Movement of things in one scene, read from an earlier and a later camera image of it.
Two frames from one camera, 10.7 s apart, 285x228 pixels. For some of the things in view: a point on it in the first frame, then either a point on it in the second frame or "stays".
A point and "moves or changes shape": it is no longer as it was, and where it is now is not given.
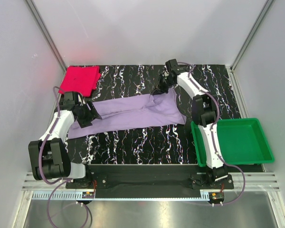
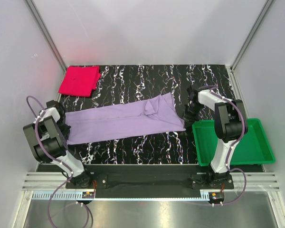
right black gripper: (160, 90) → (189, 119)
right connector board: (217, 195) stays
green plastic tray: (241, 141) stays
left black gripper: (92, 114) → (66, 132)
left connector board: (88, 194) stays
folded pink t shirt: (83, 80) stays
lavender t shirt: (153, 109) moves or changes shape
